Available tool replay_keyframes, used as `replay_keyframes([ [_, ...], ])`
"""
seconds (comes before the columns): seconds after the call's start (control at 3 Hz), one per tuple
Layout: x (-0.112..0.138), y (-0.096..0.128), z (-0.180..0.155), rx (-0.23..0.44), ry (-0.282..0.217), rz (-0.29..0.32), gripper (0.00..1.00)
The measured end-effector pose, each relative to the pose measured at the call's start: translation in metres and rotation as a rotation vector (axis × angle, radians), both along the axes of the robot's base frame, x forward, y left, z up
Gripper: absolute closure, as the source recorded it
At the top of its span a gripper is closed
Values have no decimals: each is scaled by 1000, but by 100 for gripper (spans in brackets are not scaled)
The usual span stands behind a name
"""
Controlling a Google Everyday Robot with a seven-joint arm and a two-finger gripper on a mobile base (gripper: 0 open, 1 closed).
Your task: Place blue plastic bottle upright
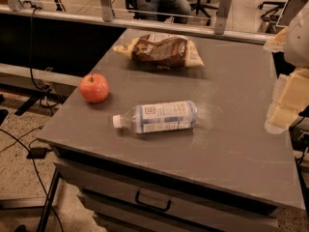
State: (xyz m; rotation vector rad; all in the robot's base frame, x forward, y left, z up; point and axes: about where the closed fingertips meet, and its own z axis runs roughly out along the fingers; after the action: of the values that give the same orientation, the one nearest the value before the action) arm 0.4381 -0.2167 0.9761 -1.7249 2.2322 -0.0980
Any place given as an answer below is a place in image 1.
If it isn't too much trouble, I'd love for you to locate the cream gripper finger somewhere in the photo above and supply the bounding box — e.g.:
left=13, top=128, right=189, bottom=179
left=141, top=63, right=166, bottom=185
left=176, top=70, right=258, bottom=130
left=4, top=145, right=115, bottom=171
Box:
left=263, top=28, right=287, bottom=52
left=265, top=69, right=309, bottom=134

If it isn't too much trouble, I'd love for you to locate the clear blue-labelled plastic bottle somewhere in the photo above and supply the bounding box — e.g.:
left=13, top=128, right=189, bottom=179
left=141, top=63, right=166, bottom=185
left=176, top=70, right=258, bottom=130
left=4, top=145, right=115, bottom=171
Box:
left=112, top=101, right=197, bottom=134

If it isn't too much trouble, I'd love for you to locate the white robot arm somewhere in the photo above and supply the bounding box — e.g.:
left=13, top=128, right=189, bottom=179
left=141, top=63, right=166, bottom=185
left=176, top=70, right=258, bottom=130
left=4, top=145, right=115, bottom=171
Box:
left=264, top=5, right=309, bottom=134

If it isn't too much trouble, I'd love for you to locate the person in jeans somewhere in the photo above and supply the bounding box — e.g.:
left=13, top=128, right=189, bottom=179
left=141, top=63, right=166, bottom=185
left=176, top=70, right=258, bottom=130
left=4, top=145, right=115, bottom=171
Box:
left=136, top=0, right=191, bottom=24

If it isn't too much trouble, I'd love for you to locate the brown chip bag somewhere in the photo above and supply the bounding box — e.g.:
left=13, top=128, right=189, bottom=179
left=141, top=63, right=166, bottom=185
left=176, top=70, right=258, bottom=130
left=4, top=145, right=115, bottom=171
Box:
left=113, top=33, right=204, bottom=69

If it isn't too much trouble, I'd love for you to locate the red apple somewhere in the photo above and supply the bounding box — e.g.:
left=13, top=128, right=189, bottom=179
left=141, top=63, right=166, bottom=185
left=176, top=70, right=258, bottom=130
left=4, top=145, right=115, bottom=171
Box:
left=78, top=73, right=109, bottom=103

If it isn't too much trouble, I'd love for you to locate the grey drawer cabinet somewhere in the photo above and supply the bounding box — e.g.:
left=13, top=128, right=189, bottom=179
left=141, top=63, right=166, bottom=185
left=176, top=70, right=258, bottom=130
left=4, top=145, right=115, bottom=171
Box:
left=54, top=147, right=278, bottom=232

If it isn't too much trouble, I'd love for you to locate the black power adapter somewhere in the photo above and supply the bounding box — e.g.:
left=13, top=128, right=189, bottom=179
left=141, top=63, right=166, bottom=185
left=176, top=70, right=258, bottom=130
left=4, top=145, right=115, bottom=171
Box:
left=27, top=147, right=48, bottom=159

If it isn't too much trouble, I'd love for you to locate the black drawer handle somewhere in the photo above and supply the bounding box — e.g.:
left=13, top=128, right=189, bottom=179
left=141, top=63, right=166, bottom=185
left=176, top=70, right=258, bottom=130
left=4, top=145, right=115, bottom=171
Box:
left=134, top=191, right=172, bottom=213

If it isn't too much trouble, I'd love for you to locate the black hanging cable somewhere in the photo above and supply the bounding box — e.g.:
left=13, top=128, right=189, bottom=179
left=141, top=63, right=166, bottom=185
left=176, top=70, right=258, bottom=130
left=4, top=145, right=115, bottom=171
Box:
left=28, top=6, right=66, bottom=109

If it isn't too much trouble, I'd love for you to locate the black floor cable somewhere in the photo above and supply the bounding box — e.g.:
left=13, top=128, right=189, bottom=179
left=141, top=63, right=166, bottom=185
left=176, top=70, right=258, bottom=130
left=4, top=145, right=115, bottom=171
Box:
left=0, top=125, right=65, bottom=232

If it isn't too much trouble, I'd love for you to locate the metal railing frame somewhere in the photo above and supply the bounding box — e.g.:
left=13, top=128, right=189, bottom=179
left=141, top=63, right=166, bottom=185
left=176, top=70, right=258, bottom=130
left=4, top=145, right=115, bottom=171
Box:
left=0, top=0, right=309, bottom=45

